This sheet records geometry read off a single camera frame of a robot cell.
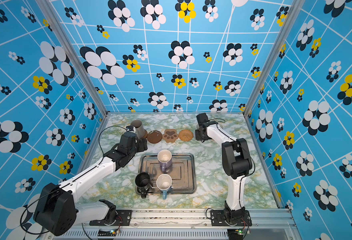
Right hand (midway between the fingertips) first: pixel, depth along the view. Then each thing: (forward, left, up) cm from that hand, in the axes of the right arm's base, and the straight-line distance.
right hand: (202, 136), depth 100 cm
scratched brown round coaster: (+3, +34, -4) cm, 34 cm away
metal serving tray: (-23, +14, -5) cm, 28 cm away
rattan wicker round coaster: (+4, +12, -4) cm, 13 cm away
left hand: (-11, +37, +10) cm, 40 cm away
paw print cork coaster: (+3, +23, -3) cm, 23 cm away
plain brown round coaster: (+4, +40, -3) cm, 40 cm away
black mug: (-30, +36, -1) cm, 47 cm away
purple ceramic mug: (-15, +25, -3) cm, 29 cm away
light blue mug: (-30, +24, -3) cm, 39 cm away
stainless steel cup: (+3, +42, +5) cm, 43 cm away
